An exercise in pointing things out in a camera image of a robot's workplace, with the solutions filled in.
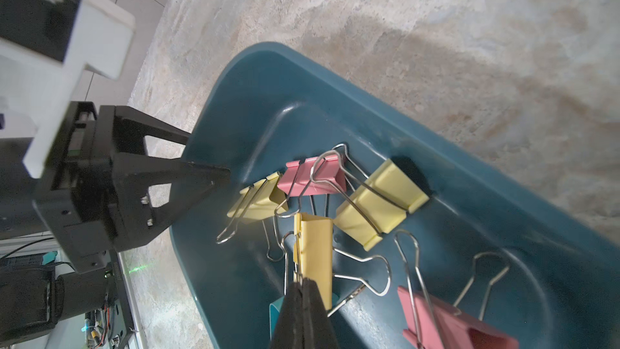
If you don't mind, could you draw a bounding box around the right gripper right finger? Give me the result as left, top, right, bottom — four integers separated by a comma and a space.
303, 279, 339, 349

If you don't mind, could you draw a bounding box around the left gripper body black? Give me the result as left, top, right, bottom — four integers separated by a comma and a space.
33, 102, 121, 273

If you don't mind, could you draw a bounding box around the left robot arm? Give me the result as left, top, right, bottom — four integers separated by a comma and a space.
1, 102, 230, 347

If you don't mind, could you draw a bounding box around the teal plastic storage box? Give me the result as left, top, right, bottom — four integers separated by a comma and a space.
170, 43, 619, 348

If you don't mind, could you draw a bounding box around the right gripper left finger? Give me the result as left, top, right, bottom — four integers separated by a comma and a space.
269, 283, 304, 348

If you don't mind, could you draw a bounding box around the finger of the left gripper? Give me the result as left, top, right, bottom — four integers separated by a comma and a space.
112, 153, 231, 251
96, 105, 190, 155

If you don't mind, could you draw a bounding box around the teal binder clip large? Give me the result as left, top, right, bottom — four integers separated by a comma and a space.
269, 297, 331, 340

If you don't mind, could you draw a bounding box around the pink binder clip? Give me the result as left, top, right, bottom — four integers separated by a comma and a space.
276, 142, 369, 209
393, 229, 520, 349

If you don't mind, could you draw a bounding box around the yellow binder clip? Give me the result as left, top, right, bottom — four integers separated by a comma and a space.
280, 212, 392, 318
215, 170, 289, 263
319, 150, 429, 251

